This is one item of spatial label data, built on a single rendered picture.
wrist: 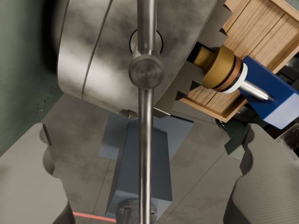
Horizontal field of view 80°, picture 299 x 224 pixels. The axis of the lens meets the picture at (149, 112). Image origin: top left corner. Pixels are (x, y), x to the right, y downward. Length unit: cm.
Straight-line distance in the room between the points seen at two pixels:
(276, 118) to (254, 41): 25
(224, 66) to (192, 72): 6
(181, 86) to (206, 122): 161
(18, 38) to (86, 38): 8
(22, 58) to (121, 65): 12
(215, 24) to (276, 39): 34
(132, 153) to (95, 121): 121
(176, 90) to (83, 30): 17
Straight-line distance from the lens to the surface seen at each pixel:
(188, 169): 242
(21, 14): 23
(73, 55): 21
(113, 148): 101
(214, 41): 34
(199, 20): 20
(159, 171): 74
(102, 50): 20
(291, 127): 66
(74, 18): 20
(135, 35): 19
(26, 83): 29
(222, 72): 35
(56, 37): 28
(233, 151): 81
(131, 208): 67
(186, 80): 31
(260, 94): 44
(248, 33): 61
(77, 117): 195
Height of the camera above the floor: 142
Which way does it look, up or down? 54 degrees down
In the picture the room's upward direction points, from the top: 178 degrees counter-clockwise
